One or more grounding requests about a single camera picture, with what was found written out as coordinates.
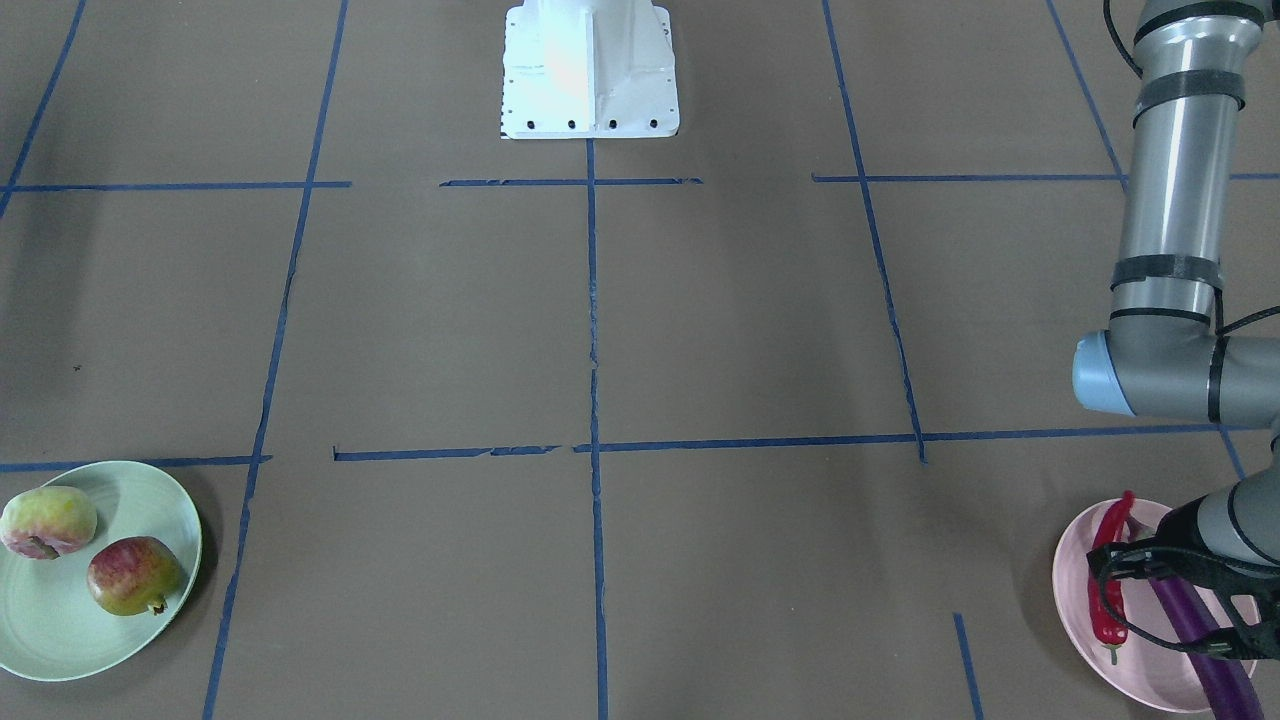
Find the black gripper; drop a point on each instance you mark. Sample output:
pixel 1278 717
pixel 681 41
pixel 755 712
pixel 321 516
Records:
pixel 1178 531

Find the red chili pepper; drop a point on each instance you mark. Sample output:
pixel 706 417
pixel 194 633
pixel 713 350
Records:
pixel 1105 599

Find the red-yellow pomegranate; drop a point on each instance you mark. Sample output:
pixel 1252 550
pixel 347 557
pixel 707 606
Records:
pixel 133 576

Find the pink-yellow peach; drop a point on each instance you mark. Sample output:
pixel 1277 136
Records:
pixel 48 522

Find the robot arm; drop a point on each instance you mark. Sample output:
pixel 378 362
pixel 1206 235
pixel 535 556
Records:
pixel 1167 351

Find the pink plate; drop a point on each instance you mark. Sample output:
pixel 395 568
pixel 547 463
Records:
pixel 1145 667

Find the green plate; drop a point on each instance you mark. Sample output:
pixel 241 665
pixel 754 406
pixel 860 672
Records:
pixel 51 629

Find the white camera stand base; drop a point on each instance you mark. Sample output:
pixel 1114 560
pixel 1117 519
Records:
pixel 588 69

